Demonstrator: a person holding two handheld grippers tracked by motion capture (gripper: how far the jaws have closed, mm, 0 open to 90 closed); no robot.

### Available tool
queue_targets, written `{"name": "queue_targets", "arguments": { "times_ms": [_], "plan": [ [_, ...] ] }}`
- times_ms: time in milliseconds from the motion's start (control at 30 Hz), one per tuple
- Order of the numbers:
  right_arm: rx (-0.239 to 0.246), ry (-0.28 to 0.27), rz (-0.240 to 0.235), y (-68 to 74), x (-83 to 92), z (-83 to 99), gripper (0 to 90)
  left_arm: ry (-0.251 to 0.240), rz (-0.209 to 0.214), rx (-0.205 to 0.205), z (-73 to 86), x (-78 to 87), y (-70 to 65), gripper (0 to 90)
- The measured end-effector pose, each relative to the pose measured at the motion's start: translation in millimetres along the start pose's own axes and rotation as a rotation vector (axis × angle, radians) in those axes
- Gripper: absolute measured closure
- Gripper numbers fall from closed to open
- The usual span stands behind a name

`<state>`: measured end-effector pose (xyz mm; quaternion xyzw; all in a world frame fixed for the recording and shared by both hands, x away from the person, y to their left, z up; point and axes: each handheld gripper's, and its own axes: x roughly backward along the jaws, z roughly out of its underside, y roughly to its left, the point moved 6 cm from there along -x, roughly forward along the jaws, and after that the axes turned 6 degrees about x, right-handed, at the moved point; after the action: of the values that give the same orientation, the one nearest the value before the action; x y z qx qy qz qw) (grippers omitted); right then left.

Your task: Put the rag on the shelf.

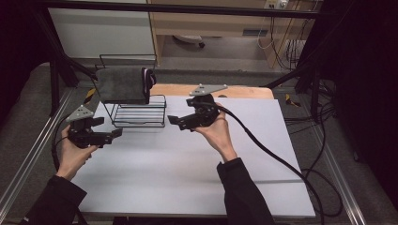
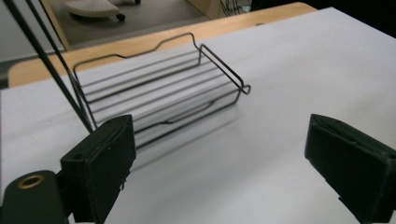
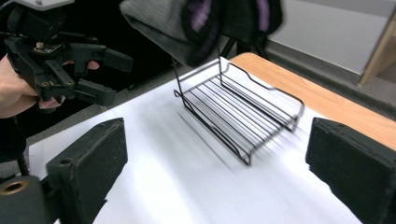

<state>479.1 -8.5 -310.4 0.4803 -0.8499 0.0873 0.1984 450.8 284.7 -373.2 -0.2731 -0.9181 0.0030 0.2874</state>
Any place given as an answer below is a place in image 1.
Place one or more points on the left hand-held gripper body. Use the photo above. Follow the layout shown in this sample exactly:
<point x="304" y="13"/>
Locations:
<point x="82" y="132"/>

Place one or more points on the dark grey cloth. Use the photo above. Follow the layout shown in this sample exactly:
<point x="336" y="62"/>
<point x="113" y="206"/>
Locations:
<point x="122" y="86"/>

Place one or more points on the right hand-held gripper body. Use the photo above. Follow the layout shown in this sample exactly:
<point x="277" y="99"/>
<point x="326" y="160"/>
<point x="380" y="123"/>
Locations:
<point x="205" y="112"/>

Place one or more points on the white cabinet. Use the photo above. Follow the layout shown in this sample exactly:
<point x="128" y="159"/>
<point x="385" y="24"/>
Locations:
<point x="100" y="34"/>

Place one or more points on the black frame crossbar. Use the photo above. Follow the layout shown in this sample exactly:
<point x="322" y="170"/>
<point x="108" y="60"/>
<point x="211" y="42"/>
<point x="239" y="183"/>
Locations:
<point x="187" y="9"/>

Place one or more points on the dark curtain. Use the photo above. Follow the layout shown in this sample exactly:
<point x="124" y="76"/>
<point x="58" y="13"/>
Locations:
<point x="366" y="78"/>
<point x="18" y="47"/>

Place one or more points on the person's left hand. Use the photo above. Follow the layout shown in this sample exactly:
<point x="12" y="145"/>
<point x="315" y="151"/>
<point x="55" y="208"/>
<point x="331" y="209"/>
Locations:
<point x="72" y="157"/>

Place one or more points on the black frame post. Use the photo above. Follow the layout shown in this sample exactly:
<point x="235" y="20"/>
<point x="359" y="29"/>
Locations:
<point x="56" y="72"/>
<point x="308" y="78"/>

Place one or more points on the yellow black tape strip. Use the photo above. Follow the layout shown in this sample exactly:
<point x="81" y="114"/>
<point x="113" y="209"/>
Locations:
<point x="90" y="95"/>
<point x="292" y="100"/>

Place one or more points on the wooden board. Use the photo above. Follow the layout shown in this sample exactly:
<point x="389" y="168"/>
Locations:
<point x="244" y="91"/>

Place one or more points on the person's right hand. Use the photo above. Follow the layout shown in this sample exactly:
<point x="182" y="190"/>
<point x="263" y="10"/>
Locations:
<point x="219" y="137"/>

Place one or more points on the white power strip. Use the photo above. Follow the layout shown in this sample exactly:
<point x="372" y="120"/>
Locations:
<point x="276" y="3"/>

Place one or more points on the aluminium rail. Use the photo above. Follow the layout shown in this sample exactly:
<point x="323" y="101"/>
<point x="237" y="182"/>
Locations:
<point x="34" y="150"/>
<point x="341" y="181"/>

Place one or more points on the chair base with wheel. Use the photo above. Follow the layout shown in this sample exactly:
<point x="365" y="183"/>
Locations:
<point x="189" y="39"/>

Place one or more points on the wooden desk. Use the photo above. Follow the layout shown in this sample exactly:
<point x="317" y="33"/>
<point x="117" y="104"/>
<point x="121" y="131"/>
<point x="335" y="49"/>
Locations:
<point x="216" y="22"/>

